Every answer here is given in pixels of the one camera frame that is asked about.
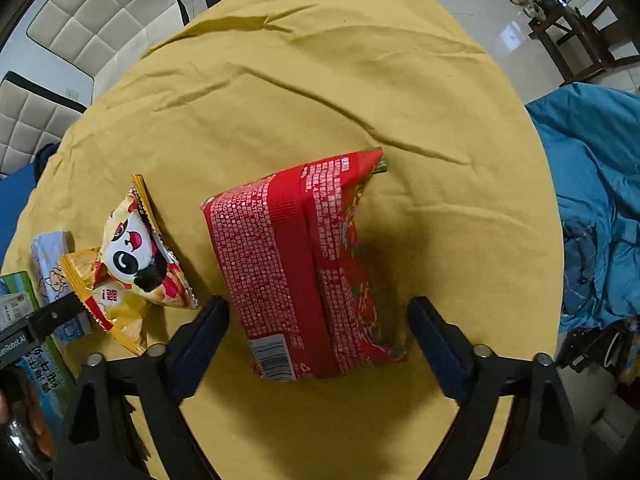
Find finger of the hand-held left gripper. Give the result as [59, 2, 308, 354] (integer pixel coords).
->
[27, 291, 83, 343]

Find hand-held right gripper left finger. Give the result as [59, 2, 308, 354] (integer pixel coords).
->
[52, 295, 231, 480]

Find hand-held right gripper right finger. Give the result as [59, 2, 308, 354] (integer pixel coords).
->
[407, 296, 589, 480]

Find yellow snack packet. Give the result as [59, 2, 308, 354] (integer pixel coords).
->
[59, 246, 149, 357]

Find large red snack bag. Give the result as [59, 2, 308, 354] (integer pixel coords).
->
[200, 146, 410, 383]

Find clear packet of brown snacks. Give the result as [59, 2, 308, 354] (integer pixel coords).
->
[0, 366, 57, 476]

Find blue-green snack packet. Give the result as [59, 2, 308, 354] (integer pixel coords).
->
[10, 339, 77, 428]

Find green carton box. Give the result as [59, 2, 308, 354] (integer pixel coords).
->
[0, 271, 44, 332]

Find white and blue snack packet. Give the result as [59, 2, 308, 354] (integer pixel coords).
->
[31, 231, 94, 346]

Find panda print snack packet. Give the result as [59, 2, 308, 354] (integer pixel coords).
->
[100, 174, 200, 310]

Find dark blue cloth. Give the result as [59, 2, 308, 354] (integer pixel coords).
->
[0, 159, 47, 272]

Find white tufted chair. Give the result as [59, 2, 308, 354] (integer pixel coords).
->
[0, 72, 89, 179]
[26, 0, 189, 79]

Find blue blanket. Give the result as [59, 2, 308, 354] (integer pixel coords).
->
[525, 82, 640, 334]

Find yellow tablecloth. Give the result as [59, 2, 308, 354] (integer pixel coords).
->
[0, 0, 564, 480]

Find dark wooden chair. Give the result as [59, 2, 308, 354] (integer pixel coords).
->
[527, 0, 634, 87]

